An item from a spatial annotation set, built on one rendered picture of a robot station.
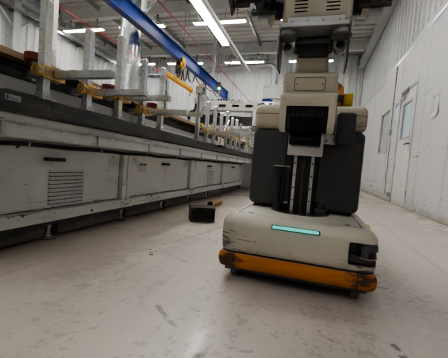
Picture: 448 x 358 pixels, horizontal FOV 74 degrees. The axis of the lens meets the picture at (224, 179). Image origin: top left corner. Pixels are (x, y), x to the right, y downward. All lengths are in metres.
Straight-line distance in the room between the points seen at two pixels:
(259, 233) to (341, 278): 0.35
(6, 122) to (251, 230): 1.04
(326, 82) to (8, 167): 1.47
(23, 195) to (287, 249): 1.30
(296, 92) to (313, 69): 0.14
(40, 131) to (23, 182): 0.36
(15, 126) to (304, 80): 1.17
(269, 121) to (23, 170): 1.25
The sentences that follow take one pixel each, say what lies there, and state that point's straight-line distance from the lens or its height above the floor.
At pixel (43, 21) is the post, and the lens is 1.57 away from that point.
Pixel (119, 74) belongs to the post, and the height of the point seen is 0.95.
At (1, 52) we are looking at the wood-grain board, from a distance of 1.61.
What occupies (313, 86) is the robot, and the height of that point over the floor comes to 0.83.
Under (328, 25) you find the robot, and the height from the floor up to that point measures 1.03.
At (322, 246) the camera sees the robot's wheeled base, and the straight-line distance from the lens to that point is 1.23.
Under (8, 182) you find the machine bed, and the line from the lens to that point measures 1.72.
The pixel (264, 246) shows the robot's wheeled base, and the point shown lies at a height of 0.16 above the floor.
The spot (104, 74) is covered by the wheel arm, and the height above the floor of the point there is 0.81.
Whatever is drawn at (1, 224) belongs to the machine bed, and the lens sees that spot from 1.68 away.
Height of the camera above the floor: 0.49
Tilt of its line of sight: 3 degrees down
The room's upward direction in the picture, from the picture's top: 5 degrees clockwise
